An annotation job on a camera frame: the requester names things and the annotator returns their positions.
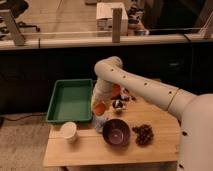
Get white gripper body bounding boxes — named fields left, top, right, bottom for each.
left=91, top=80, right=113, bottom=112

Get orange apple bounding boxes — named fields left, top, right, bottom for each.
left=93, top=102, right=106, bottom=116

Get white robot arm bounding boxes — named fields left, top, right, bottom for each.
left=91, top=56, right=213, bottom=171

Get small metal cup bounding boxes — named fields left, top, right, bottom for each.
left=112, top=100, right=124, bottom=113

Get white paper cup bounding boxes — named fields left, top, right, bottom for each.
left=60, top=122, right=77, bottom=142

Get orange bowl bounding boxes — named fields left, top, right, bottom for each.
left=112, top=84, right=121, bottom=97

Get small dark toy items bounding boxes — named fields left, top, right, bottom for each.
left=121, top=88, right=136, bottom=101

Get green plastic tray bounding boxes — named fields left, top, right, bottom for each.
left=46, top=79, right=93, bottom=124

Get purple bowl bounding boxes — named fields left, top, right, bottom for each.
left=102, top=119, right=131, bottom=146

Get bunch of dark grapes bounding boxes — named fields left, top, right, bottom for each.
left=132, top=124, right=154, bottom=146

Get white cardboard box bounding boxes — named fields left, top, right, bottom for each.
left=96, top=2, right=128, bottom=36

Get wooden post centre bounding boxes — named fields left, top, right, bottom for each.
left=112, top=8, right=122, bottom=43

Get wooden post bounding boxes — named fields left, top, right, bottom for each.
left=0, top=9, right=25, bottom=46
left=112, top=8, right=122, bottom=43

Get wooden post left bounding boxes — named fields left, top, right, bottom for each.
left=0, top=9, right=25, bottom=46

